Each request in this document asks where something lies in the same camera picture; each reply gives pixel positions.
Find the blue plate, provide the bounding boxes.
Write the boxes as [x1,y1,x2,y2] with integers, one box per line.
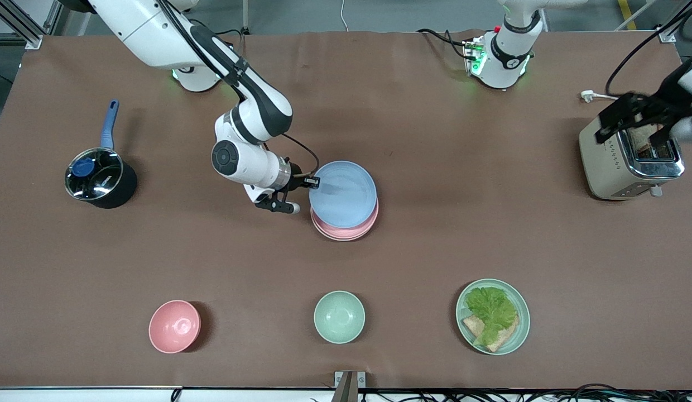
[309,161,377,228]

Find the pink plate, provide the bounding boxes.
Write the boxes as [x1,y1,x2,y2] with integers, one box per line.
[311,201,379,242]

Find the bread slice in toaster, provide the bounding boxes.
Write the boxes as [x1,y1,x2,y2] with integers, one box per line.
[629,126,667,156]

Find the beige and chrome toaster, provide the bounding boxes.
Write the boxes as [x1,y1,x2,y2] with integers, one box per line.
[579,114,685,200]

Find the green bowl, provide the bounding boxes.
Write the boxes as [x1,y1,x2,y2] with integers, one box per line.
[314,290,366,344]

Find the pink bowl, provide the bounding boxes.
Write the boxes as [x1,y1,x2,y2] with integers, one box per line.
[148,300,201,354]

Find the glass lid with blue knob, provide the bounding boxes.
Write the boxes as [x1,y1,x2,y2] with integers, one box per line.
[65,148,124,200]

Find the green lettuce leaf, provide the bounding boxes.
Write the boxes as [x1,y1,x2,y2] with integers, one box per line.
[465,286,518,347]

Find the green plate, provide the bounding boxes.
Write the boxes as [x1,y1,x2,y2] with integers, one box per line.
[455,279,531,356]

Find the toasted bread slice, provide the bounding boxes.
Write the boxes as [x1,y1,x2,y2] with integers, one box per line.
[462,314,520,353]

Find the black power cable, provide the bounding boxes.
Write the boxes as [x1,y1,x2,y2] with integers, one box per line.
[605,0,687,97]

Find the aluminium frame profile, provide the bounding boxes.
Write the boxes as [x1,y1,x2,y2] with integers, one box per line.
[0,0,45,50]
[614,0,692,44]

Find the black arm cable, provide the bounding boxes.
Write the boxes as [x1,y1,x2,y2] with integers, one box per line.
[156,0,320,180]

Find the black pot with blue handle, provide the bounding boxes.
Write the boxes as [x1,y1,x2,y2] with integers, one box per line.
[65,99,138,209]

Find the metal camera mount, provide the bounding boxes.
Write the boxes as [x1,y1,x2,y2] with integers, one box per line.
[333,371,367,402]

